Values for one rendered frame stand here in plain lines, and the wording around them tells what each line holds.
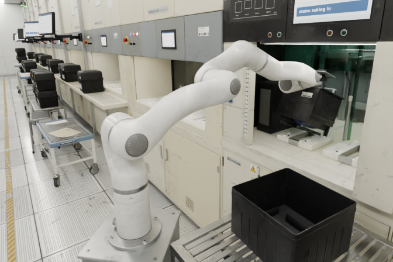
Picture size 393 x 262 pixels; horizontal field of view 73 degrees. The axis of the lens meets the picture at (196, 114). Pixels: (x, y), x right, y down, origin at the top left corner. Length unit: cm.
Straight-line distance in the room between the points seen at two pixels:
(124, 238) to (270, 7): 107
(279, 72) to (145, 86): 177
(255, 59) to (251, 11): 33
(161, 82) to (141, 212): 199
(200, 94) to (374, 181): 64
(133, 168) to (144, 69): 189
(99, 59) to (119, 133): 335
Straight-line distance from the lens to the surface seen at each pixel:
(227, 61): 103
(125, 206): 94
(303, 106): 143
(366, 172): 107
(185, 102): 90
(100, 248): 103
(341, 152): 142
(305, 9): 116
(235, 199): 94
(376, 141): 102
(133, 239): 101
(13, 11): 1433
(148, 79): 273
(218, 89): 91
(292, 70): 120
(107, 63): 415
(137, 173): 89
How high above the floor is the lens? 142
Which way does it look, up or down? 16 degrees down
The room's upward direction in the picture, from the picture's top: 1 degrees counter-clockwise
